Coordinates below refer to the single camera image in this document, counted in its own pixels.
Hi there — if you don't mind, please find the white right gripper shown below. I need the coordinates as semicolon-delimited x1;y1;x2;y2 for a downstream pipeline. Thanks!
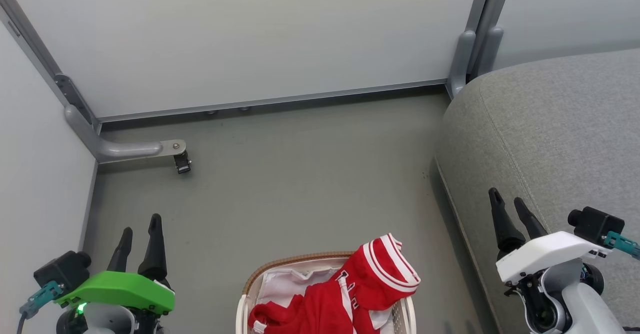
488;188;607;334

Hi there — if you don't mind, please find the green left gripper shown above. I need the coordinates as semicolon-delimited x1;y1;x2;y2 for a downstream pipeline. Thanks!
54;213;176;334

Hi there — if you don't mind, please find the red white garment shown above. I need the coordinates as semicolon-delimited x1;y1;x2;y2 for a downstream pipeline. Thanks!
247;233;421;334

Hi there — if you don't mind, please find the grey fabric sofa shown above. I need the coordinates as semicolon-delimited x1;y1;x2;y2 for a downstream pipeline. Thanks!
435;48;640;334

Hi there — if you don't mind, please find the black caster wheel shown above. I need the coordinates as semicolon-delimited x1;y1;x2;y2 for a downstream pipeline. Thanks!
173;150;192;174

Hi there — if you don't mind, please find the white laundry basket brown rim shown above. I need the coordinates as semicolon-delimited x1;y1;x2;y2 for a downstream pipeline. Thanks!
236;252;417;334

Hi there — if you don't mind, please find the grey partition foot bracket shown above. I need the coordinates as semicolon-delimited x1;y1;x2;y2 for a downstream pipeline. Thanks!
64;104;187;164

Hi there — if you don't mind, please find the teal right camera connector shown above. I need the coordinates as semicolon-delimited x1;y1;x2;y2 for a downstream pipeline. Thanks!
602;231;640;261

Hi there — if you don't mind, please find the teal camera connector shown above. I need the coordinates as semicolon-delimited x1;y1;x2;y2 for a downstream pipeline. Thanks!
602;231;640;261
19;281;64;320

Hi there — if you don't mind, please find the teal left camera connector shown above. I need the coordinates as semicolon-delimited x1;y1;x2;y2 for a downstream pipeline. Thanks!
19;281;64;320

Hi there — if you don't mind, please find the grey partition post foot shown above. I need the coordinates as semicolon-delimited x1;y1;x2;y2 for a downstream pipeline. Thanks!
472;26;504;80
446;29;476;99

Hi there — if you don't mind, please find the grey partition bottom rail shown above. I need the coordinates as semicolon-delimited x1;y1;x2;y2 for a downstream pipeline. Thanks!
97;78;448;123

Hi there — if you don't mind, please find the grey partition side frame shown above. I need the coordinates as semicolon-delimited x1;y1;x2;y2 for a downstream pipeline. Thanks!
0;0;101;135

